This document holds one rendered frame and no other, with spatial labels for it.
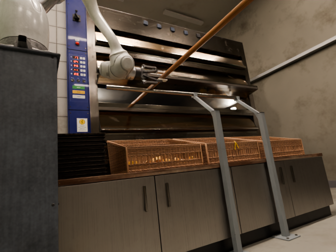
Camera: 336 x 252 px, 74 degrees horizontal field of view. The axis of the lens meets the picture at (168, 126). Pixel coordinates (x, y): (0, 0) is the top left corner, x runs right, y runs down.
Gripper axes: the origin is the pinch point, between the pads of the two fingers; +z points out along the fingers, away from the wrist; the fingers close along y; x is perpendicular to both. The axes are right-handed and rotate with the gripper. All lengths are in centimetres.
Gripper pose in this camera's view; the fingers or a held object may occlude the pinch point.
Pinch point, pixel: (162, 76)
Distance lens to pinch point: 154.8
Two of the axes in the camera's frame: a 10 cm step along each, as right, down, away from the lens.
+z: 8.8, 0.0, 4.8
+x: 4.7, -2.4, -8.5
